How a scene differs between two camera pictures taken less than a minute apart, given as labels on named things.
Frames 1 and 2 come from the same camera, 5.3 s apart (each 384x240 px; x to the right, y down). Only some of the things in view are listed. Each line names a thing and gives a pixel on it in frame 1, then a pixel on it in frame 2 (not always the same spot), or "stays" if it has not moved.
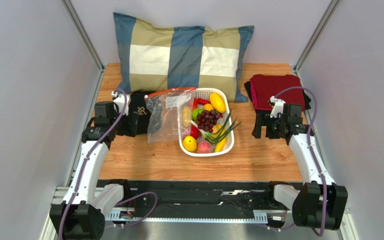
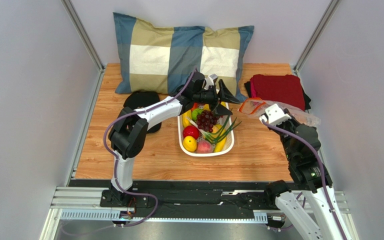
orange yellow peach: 215,129 stays
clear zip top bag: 169,114 → 255,107
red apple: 194,132 stays
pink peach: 204,146 stays
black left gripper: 129,129 → 224,95
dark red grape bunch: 207,119 stays
